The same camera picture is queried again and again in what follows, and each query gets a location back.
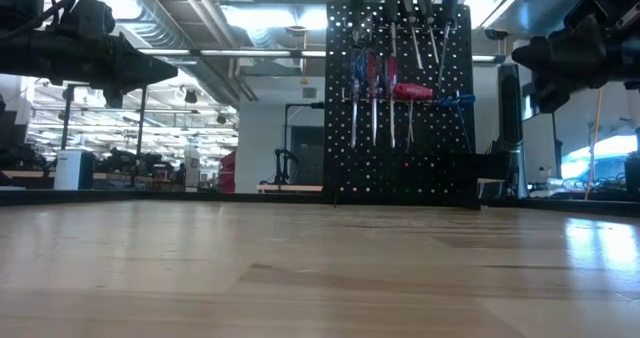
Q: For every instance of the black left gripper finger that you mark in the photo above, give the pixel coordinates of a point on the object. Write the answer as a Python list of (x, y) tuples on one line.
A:
[(150, 70)]

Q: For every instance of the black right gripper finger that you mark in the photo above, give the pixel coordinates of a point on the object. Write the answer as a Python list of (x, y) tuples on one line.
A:
[(565, 53), (552, 95)]

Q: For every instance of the white board panel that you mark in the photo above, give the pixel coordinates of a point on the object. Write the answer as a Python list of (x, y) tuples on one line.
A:
[(537, 148)]

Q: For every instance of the black tall tower unit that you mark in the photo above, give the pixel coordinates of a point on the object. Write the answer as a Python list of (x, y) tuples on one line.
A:
[(511, 128)]

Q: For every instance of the black metal pegboard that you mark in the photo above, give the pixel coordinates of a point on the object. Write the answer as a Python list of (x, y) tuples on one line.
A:
[(450, 133)]

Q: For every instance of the red cabinet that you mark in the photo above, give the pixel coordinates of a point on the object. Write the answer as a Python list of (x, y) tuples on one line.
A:
[(228, 173)]

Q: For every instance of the black background stand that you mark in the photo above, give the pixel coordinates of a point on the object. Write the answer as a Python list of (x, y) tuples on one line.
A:
[(285, 163)]

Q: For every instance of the low wooden bench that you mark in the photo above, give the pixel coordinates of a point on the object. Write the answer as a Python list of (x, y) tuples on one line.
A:
[(290, 187)]

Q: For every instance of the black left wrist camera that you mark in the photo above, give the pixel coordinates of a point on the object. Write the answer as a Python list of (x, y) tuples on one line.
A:
[(90, 18)]

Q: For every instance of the silver ceiling air duct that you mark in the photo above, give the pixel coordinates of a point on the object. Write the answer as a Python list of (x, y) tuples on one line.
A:
[(160, 18)]

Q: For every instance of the black background gantry frame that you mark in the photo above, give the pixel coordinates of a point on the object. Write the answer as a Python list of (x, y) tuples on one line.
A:
[(141, 128)]

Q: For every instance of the black aluminium table frame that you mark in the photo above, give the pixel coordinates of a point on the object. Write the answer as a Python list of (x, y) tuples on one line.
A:
[(100, 196)]

